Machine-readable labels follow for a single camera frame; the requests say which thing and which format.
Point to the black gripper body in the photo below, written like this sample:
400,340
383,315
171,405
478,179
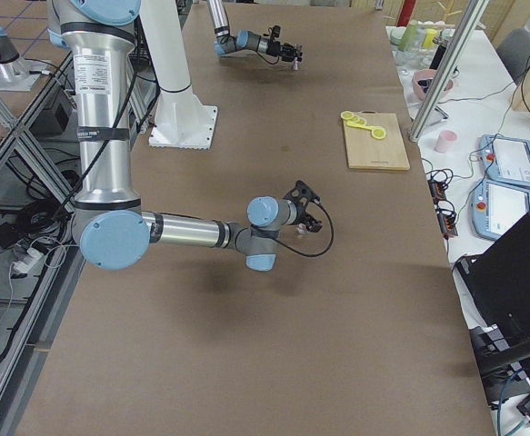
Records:
274,47
311,222

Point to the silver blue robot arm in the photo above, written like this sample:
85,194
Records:
110,227
226,43

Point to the green plastic cup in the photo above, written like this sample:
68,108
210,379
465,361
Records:
409,39

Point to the yellow cup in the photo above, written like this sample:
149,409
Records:
429,40

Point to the pink plastic cup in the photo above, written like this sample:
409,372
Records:
445,141

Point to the bamboo cutting board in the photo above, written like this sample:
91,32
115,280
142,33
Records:
365,152

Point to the lemon slice at board corner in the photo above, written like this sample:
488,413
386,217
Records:
347,115

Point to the yellow plastic spoon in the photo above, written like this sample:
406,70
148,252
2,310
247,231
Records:
363,127

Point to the pink bowl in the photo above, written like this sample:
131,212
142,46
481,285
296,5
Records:
422,80

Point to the near teach pendant tablet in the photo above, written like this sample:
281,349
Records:
495,207

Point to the teach pendant tablet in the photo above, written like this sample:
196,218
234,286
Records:
506,159
495,207

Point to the far teach pendant tablet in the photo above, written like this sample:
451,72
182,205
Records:
506,159

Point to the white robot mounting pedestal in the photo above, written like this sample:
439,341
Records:
181,120

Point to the aluminium frame post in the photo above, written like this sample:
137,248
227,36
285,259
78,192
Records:
466,26

